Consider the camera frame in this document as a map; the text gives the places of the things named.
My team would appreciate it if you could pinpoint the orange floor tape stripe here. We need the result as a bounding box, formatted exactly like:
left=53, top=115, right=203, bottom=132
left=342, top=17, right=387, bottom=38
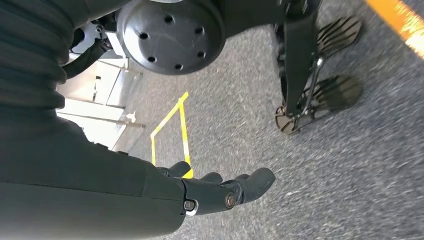
left=364, top=0, right=424, bottom=61

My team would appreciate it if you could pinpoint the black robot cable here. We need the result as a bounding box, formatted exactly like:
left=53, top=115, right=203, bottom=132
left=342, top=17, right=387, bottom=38
left=62, top=38, right=112, bottom=80

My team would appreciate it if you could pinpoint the black ribbed robot foot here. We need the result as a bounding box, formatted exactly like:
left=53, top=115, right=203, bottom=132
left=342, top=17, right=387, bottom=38
left=316, top=15, right=363, bottom=60
left=274, top=75, right=363, bottom=136

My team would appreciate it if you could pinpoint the steel frame table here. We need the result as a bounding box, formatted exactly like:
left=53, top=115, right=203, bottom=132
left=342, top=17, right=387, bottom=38
left=56, top=23, right=147, bottom=152

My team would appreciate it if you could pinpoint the yellow floor tape square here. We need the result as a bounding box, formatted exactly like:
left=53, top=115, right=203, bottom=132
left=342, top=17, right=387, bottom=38
left=149, top=91, right=195, bottom=180

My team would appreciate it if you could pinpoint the black robot thigh joint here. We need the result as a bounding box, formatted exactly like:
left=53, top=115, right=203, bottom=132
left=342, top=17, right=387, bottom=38
left=115, top=0, right=289, bottom=76

